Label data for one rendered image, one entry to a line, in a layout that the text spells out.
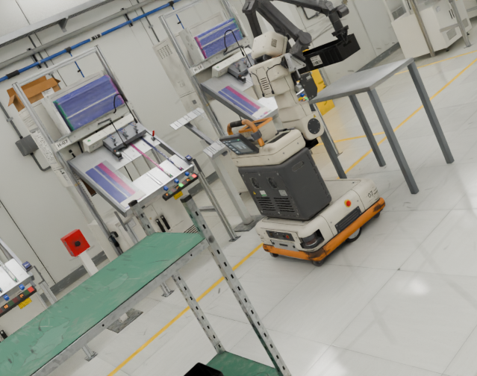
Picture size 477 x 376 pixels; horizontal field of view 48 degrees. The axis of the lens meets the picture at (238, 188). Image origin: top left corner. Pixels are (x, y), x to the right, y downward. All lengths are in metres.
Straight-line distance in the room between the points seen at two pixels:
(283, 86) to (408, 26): 4.50
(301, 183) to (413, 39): 4.84
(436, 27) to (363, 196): 4.41
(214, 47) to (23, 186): 2.37
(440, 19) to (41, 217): 5.41
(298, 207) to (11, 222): 3.33
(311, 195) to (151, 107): 3.46
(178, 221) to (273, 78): 1.68
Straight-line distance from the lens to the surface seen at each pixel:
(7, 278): 3.81
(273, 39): 3.43
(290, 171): 3.17
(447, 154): 4.00
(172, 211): 4.48
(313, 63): 3.70
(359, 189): 3.47
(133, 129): 4.48
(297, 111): 3.44
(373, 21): 9.23
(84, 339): 1.61
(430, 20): 7.59
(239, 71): 5.09
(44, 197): 5.81
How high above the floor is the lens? 1.48
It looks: 15 degrees down
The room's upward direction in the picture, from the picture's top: 28 degrees counter-clockwise
